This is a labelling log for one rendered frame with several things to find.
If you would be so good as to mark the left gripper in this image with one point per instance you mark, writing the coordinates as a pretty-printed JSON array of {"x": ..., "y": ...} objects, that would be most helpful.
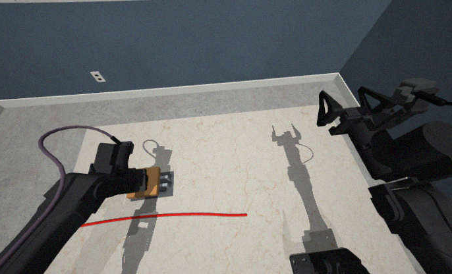
[{"x": 136, "y": 178}]

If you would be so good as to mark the brown wooden block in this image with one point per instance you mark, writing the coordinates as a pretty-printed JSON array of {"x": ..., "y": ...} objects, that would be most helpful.
[{"x": 153, "y": 174}]

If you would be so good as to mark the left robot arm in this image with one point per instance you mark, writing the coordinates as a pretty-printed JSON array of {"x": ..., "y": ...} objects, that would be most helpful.
[{"x": 56, "y": 220}]

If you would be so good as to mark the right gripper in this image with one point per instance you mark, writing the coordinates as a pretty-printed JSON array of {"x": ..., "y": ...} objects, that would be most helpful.
[{"x": 363, "y": 125}]

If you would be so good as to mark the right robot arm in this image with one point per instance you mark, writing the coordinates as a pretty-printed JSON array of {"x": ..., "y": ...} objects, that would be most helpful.
[{"x": 421, "y": 215}]

